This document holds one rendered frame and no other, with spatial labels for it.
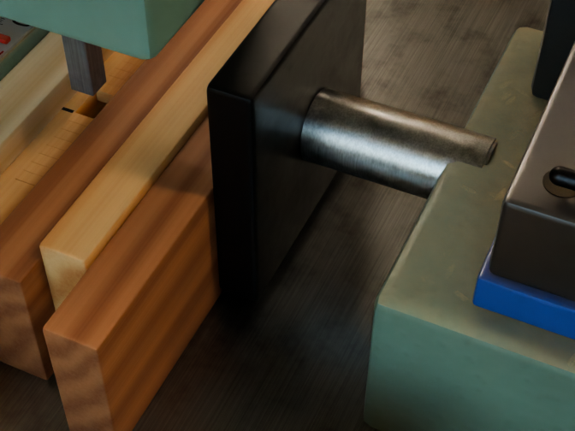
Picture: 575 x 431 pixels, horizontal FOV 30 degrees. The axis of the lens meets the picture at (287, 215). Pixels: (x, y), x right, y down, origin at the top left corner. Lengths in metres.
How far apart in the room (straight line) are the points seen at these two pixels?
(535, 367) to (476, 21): 0.23
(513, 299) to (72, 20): 0.14
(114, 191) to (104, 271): 0.03
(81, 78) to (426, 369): 0.15
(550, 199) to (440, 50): 0.21
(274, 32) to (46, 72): 0.10
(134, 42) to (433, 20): 0.22
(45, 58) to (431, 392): 0.18
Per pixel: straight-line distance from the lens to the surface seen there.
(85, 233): 0.32
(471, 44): 0.48
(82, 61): 0.36
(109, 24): 0.30
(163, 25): 0.30
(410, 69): 0.46
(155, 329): 0.33
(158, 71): 0.38
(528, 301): 0.29
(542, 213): 0.27
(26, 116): 0.37
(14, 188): 0.36
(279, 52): 0.31
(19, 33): 0.39
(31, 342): 0.34
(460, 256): 0.30
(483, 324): 0.29
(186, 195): 0.33
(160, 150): 0.34
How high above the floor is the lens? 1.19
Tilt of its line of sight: 47 degrees down
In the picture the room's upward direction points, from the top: straight up
